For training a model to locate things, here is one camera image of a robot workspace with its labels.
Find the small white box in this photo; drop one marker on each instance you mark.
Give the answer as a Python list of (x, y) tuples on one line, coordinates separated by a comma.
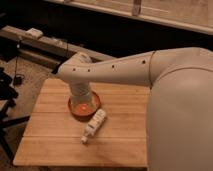
[(34, 33)]

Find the orange ceramic bowl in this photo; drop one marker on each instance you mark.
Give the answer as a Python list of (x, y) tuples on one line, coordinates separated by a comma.
[(84, 108)]

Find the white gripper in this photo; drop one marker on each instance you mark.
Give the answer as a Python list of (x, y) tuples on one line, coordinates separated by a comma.
[(80, 91)]

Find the white plastic bottle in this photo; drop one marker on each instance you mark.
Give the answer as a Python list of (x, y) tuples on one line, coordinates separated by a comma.
[(93, 125)]

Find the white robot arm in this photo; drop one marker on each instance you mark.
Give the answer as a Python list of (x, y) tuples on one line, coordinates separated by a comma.
[(179, 121)]

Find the long wooden beam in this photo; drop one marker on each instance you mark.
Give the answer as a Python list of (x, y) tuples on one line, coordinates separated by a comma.
[(50, 45)]

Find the black tripod stand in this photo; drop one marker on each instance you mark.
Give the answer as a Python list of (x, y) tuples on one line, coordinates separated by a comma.
[(7, 94)]

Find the wooden shelf ledge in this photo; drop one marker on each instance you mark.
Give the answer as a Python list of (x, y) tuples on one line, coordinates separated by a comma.
[(192, 15)]

